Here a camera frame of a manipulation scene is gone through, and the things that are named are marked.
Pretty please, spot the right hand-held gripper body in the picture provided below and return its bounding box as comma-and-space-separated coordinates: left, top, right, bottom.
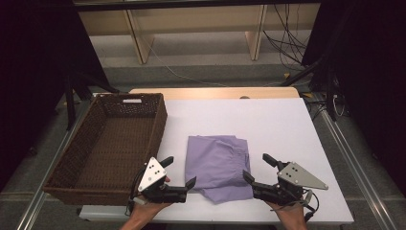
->
252, 161, 329, 206

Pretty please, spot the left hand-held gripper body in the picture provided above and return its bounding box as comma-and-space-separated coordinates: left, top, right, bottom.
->
136, 156, 190, 204

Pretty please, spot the purple garment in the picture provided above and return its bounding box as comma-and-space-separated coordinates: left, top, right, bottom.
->
184, 134, 255, 205

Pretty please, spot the brown wicker basket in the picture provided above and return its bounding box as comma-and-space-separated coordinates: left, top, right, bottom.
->
41, 92, 169, 206

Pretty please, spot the person's right hand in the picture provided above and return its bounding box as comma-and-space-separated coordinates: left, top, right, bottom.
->
267, 197, 308, 224

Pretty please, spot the person's left hand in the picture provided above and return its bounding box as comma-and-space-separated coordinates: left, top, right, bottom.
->
128, 176, 172, 221

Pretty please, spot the white table cover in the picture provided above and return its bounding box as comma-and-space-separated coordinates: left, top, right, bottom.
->
78, 97, 355, 225

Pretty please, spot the light wooden table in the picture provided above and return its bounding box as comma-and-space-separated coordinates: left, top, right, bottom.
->
128, 86, 301, 101

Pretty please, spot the black tripod stand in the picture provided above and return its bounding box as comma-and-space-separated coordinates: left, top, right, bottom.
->
279, 56, 340, 123
62, 70, 121, 131

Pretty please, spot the black curtain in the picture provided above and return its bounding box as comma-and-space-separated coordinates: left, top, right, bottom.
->
301, 0, 406, 196
0, 0, 111, 194

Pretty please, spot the light wooden shelf unit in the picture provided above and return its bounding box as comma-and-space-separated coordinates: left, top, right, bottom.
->
78, 2, 313, 65

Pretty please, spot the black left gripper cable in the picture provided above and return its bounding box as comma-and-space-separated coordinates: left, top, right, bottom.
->
125, 168, 146, 216

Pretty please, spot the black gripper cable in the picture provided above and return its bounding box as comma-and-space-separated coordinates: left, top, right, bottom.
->
269, 189, 321, 223
125, 168, 146, 216

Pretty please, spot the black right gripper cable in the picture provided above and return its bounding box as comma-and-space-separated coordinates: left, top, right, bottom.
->
269, 189, 321, 223

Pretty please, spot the metal floor rail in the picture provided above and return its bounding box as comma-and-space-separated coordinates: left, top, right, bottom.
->
313, 91, 399, 230
14, 94, 97, 230

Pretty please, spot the looped white cable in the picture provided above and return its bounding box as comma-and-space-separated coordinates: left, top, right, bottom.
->
331, 94, 347, 118

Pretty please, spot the thin white floor cable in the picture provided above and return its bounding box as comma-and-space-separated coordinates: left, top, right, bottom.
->
140, 32, 290, 89

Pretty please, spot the bundle of black cables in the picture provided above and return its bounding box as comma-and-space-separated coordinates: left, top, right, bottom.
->
261, 3, 314, 73

